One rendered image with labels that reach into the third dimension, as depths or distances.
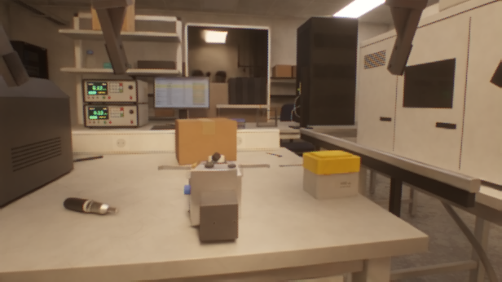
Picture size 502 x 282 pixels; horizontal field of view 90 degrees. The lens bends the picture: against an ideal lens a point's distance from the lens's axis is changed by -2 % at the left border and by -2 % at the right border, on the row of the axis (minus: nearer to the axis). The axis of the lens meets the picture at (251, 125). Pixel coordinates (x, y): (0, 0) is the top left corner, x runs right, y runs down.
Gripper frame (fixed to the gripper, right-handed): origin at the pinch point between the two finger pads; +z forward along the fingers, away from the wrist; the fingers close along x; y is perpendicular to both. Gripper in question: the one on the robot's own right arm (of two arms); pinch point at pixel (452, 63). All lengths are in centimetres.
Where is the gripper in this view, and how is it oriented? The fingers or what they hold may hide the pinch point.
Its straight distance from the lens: 42.1
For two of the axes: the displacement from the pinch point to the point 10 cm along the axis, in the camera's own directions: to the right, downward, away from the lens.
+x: 9.8, 1.5, -1.4
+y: -1.9, 4.7, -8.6
